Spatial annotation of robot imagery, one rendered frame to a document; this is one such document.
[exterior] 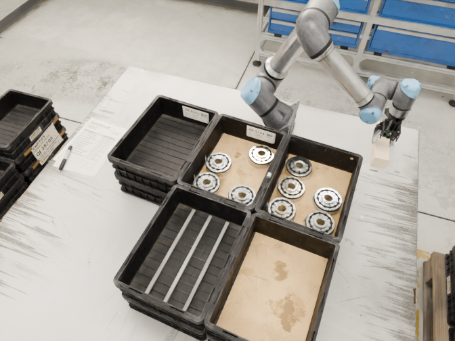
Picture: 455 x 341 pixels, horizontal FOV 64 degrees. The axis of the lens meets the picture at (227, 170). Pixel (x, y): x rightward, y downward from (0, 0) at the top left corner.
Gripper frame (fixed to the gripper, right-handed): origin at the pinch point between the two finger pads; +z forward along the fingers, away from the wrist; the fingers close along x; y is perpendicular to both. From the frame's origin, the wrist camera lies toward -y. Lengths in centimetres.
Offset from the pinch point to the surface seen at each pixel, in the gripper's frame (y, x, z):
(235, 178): 46, -57, -9
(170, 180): 61, -78, -19
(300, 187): 45, -32, -12
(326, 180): 36.5, -23.0, -8.6
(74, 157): 46, -134, 4
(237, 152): 33, -60, -9
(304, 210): 53, -29, -9
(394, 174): 14.2, 7.3, 4.4
